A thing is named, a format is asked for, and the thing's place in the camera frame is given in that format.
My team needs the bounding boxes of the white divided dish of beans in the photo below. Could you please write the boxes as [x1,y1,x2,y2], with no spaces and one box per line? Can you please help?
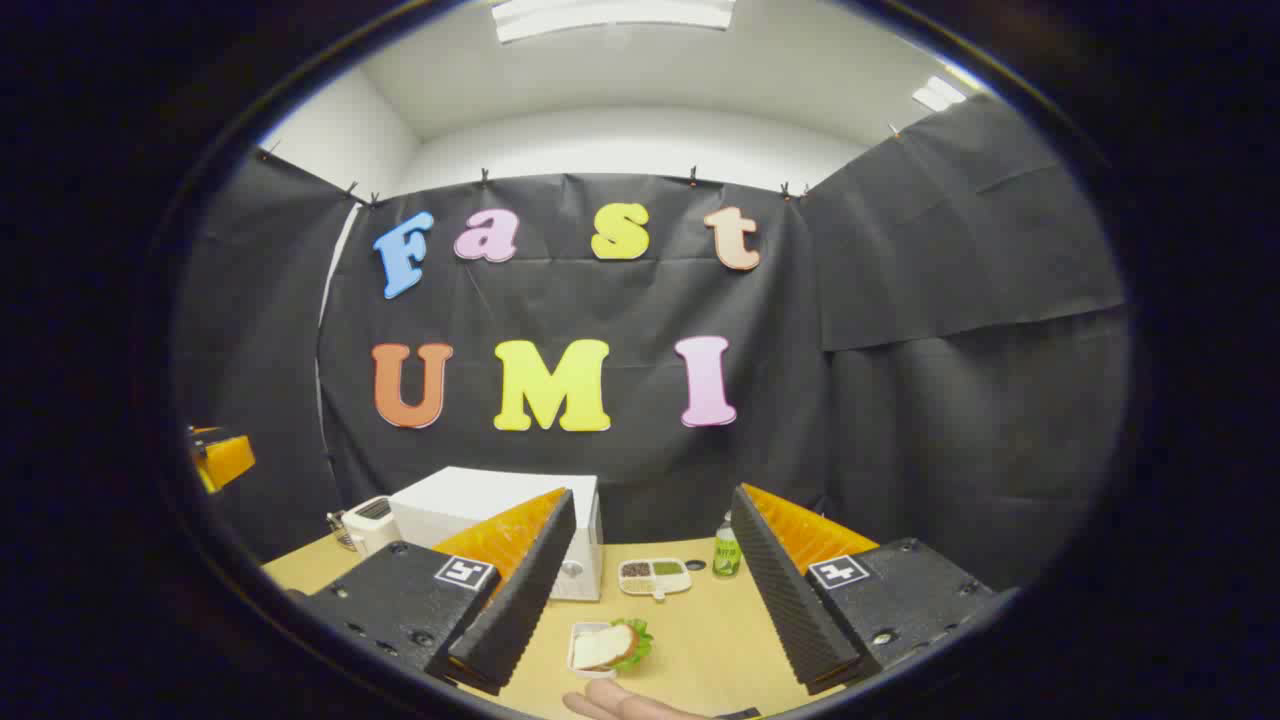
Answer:
[618,558,693,601]

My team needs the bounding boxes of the green drink bottle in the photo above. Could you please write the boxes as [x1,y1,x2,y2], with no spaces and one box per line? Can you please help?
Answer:
[712,512,743,579]

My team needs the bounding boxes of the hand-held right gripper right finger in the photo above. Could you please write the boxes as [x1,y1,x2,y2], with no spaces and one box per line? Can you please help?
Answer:
[730,483,1001,698]

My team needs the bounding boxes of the white microwave oven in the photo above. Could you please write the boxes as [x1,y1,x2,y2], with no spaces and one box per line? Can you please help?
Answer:
[390,466,604,602]

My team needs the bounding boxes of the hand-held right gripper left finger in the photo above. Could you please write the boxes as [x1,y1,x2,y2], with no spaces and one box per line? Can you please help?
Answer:
[290,487,578,698]

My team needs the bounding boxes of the small white appliance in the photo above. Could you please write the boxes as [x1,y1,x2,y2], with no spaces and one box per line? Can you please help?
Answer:
[340,496,403,557]

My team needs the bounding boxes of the small white plastic dish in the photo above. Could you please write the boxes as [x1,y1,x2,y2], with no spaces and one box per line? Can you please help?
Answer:
[567,622,621,681]

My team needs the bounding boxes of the small ceiling light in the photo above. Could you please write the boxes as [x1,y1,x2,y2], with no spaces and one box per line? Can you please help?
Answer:
[912,75,969,113]

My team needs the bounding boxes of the sandwich with lettuce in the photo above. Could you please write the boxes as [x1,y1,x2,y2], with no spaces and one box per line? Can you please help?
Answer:
[572,618,654,673]

